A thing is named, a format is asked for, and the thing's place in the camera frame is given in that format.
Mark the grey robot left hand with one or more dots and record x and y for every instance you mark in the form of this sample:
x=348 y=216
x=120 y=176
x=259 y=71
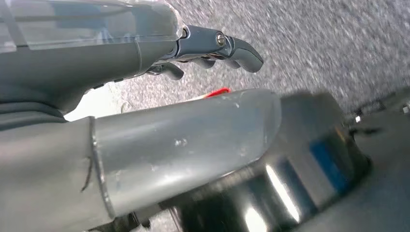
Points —
x=96 y=57

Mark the red barrier belt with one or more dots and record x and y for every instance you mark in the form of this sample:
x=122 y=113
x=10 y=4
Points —
x=219 y=92

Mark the ribbed grey left arm sleeve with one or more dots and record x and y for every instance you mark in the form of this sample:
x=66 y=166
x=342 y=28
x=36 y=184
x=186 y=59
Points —
x=25 y=115

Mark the dark robot lower frame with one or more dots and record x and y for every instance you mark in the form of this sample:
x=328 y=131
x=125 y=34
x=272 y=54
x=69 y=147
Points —
x=384 y=160

